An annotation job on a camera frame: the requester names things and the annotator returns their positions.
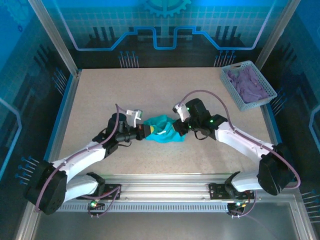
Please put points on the small LED circuit board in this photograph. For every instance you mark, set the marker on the small LED circuit board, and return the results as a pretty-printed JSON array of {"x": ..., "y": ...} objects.
[
  {"x": 94, "y": 204},
  {"x": 237, "y": 204}
]

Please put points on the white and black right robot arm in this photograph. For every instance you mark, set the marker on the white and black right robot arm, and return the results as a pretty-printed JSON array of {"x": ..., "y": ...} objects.
[{"x": 240, "y": 142}]

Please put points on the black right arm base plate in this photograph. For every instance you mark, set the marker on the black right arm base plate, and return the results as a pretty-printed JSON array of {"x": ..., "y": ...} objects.
[{"x": 217, "y": 192}]

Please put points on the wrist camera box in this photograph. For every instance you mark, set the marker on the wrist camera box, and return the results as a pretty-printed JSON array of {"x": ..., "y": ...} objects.
[
  {"x": 136, "y": 120},
  {"x": 183, "y": 113}
]

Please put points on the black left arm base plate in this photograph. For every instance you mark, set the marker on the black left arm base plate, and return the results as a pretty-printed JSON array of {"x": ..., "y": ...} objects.
[{"x": 112, "y": 192}]

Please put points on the aluminium mounting rail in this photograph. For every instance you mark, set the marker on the aluminium mounting rail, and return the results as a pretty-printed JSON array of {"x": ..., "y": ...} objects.
[{"x": 162, "y": 186}]

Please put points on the purple cloth pile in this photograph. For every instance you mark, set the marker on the purple cloth pile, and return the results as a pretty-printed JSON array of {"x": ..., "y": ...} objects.
[{"x": 247, "y": 85}]

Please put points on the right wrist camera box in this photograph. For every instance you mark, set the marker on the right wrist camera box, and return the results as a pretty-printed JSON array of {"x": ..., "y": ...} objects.
[{"x": 183, "y": 113}]

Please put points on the teal t-shirt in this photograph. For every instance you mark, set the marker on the teal t-shirt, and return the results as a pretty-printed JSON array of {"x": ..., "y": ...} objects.
[{"x": 165, "y": 136}]

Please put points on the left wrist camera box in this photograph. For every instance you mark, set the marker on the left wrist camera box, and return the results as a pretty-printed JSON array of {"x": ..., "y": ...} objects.
[{"x": 136, "y": 120}]

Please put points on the aluminium frame post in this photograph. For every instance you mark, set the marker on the aluminium frame post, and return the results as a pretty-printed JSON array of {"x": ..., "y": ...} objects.
[
  {"x": 275, "y": 37},
  {"x": 55, "y": 37}
]

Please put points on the light blue plastic basket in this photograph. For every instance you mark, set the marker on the light blue plastic basket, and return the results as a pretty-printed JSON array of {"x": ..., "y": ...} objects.
[{"x": 250, "y": 105}]

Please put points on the aluminium table side rail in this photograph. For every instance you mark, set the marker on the aluminium table side rail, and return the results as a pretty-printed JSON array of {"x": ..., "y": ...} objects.
[
  {"x": 71, "y": 87},
  {"x": 270, "y": 125}
]

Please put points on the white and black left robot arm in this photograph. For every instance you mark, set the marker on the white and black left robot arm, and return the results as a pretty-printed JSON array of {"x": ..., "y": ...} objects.
[{"x": 80, "y": 157}]

